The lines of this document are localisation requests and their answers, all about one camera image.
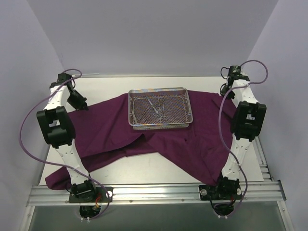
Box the purple cloth wrap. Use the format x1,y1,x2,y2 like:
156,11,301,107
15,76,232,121
45,89,238,191

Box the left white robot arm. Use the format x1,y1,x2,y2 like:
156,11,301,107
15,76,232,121
36,72,97,202

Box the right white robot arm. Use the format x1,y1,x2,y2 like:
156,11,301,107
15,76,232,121
214,65,267,199

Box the silver surgical scissors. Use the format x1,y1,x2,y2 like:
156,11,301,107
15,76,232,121
147,98,162,119

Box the metal mesh instrument tray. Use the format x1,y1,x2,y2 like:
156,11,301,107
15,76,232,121
128,87,193,130

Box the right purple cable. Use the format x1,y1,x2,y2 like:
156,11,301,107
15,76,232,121
211,59,269,216

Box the purple cable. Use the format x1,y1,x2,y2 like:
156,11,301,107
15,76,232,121
211,59,269,216
19,68,114,220

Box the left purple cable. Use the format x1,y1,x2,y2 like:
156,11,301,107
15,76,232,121
19,68,114,220

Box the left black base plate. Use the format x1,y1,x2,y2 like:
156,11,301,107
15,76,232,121
68,186,114,204

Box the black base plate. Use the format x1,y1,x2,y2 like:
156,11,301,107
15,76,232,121
68,186,114,204
198,185,242,201

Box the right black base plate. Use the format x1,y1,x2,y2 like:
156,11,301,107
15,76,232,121
198,185,242,201

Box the aluminium front rail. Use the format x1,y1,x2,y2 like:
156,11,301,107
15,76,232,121
26,181,286,206

